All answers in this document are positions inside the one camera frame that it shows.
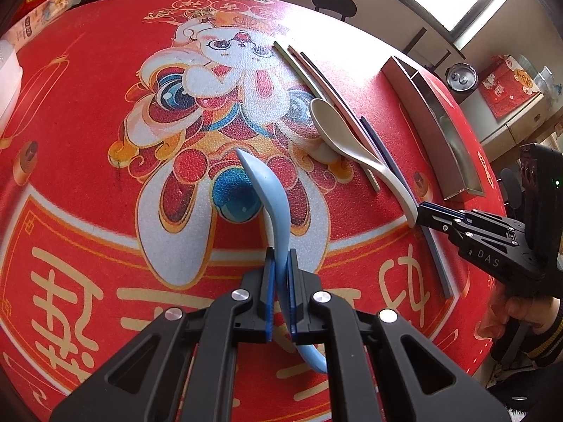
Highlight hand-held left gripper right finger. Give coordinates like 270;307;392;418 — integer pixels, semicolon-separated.
286;248;511;422

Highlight metal utensil tray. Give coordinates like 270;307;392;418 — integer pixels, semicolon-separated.
380;56;486;202

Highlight black folding chair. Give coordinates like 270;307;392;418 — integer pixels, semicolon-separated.
499;168;526;223

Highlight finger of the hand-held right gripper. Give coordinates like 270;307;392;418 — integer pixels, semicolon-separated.
416;204;473;251
420;202;526;236

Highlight cream printed carton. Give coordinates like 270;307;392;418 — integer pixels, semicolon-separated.
11;0;77;51

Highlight person's right hand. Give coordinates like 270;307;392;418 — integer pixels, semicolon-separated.
480;292;563;346

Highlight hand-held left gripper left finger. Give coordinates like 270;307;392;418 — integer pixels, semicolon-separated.
49;246;278;422

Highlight black round-back chair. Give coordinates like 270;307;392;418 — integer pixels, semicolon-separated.
311;0;357;23

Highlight dark metal frame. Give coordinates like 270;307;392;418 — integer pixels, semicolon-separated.
405;26;467;71

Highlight rice cooker with open lid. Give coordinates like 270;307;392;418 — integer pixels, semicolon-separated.
445;62;479;94

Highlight dark blue chopstick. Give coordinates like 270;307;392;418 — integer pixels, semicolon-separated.
360;116;453;298
300;52;353;113

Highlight person's right forearm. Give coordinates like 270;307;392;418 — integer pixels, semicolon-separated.
486;316;563;401

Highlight cream refrigerator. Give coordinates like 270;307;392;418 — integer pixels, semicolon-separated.
477;79;563;159

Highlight blue spoon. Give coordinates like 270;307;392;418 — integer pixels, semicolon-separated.
236;148;328;374

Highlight cream spoon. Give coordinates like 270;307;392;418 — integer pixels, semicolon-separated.
310;98;418;228

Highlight red printed cloth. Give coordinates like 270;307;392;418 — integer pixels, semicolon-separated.
477;55;544;119

